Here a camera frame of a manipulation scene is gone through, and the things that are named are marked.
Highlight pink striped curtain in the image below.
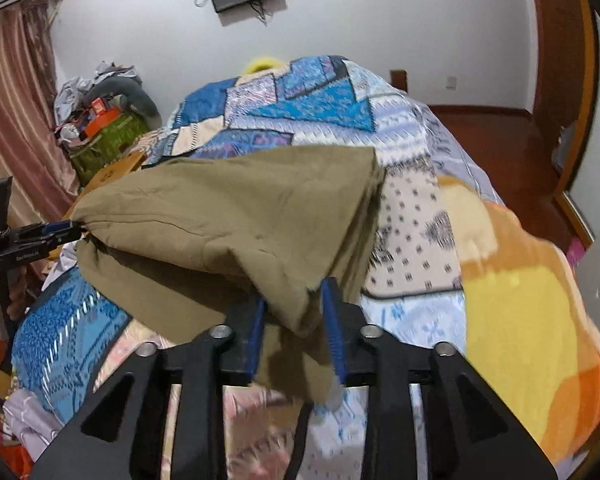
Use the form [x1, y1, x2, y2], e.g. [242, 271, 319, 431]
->
[0, 0, 81, 223]

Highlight green fabric bin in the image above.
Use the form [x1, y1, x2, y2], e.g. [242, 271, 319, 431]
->
[69, 112, 152, 187]

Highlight olive green pants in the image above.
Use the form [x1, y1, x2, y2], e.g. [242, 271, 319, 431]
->
[70, 145, 387, 405]

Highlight orange box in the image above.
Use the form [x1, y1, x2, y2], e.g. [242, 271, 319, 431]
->
[82, 99, 127, 137]

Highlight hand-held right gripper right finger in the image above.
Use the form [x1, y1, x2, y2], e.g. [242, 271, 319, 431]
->
[320, 276, 557, 480]

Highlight blue patchwork quilt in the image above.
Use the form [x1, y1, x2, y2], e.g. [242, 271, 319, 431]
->
[10, 55, 506, 480]

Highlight brown wooden wardrobe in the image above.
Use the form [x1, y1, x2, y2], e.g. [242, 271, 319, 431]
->
[524, 0, 600, 173]

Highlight orange and yellow blanket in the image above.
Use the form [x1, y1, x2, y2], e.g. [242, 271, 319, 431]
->
[437, 175, 600, 467]

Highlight yellow curved object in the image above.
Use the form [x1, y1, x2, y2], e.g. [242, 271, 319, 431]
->
[243, 56, 284, 75]

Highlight pile of grey clothes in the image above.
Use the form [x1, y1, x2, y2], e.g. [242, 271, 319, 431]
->
[54, 61, 142, 128]

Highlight brown cardboard box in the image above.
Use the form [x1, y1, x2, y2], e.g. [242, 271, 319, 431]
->
[81, 152, 147, 197]

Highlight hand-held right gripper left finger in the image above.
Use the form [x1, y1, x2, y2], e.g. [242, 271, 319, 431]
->
[30, 297, 269, 480]

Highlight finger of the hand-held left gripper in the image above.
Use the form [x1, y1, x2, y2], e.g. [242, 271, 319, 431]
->
[41, 220, 89, 247]

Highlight white sliding wardrobe door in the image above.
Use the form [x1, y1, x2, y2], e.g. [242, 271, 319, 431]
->
[554, 10, 600, 251]

